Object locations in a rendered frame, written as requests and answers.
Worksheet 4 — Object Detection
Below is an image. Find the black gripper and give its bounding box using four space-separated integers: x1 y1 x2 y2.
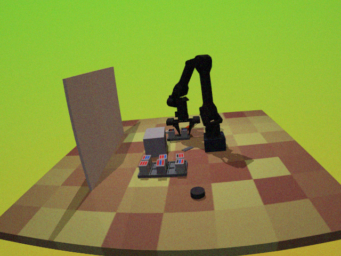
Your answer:
166 109 200 135

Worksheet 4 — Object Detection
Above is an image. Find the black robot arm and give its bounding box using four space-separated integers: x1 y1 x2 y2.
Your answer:
167 54 223 139

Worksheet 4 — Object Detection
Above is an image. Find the brown flat panel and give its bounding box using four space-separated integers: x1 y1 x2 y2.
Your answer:
62 67 124 190

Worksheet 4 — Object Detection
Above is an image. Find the black short cylinder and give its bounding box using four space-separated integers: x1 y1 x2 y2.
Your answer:
190 187 205 199

